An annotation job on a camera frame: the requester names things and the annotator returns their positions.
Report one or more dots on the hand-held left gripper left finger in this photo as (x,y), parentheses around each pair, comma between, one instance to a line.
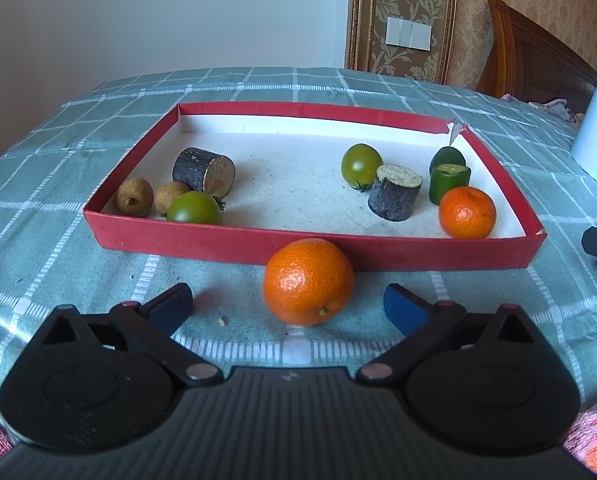
(171,306)

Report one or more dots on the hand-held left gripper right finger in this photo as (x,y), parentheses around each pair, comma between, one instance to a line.
(409,311)

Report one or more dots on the red cardboard box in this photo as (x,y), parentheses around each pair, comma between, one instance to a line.
(178,245)

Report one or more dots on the green tomato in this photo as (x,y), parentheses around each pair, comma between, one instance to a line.
(361,165)
(193,208)

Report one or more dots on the large orange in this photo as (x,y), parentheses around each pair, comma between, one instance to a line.
(306,280)

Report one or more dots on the brown longan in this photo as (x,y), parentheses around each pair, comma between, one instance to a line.
(134,199)
(171,197)

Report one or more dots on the small orange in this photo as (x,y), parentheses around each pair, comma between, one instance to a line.
(466,212)

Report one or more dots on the green cucumber end piece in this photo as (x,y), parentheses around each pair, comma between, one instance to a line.
(446,156)

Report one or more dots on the crumpled cloth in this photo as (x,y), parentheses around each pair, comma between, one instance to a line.
(553,107)

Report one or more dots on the green checkered bed sheet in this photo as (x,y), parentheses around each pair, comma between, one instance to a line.
(53,160)

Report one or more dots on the wooden headboard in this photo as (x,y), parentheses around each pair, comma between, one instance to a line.
(533,65)

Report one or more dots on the white light switch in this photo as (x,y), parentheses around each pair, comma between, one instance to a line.
(408,33)

